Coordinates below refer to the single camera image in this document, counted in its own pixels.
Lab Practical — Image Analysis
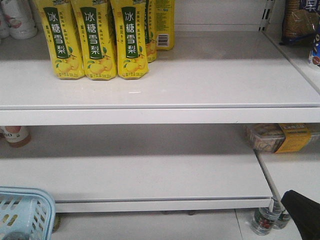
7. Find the white metal shelf unit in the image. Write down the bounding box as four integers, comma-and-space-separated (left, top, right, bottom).
0, 0, 320, 240

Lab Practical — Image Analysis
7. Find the dark blue biscuit bag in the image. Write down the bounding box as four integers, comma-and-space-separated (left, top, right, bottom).
281, 0, 320, 45

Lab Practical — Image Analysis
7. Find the blue white snack pack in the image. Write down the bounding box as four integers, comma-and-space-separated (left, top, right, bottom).
308, 33, 320, 72

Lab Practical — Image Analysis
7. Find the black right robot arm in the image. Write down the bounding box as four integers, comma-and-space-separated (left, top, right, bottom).
281, 190, 320, 240

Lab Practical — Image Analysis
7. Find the yellow pear carton barcode side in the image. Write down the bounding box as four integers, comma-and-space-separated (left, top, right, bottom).
155, 0, 175, 51

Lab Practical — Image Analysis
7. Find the yellow boxed snack pack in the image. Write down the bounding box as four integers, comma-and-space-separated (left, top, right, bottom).
244, 123, 320, 154

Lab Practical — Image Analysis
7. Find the yellow pear drink carton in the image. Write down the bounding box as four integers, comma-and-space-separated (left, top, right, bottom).
110, 0, 149, 80
34, 0, 85, 80
71, 0, 118, 81

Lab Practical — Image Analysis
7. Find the light blue plastic basket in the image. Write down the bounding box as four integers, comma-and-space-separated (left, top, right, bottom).
0, 186, 56, 240

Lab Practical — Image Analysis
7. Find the clear water bottle red label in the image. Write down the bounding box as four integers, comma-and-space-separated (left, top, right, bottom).
250, 207, 279, 236

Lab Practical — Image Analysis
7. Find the yellow pear carton rear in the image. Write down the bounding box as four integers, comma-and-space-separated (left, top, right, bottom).
144, 0, 157, 63

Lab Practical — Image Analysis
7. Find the orange C100 bottle right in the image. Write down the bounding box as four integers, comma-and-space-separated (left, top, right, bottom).
0, 126, 31, 148

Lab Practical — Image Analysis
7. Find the white peach drink bottle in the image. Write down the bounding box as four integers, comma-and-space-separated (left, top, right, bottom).
0, 0, 38, 40

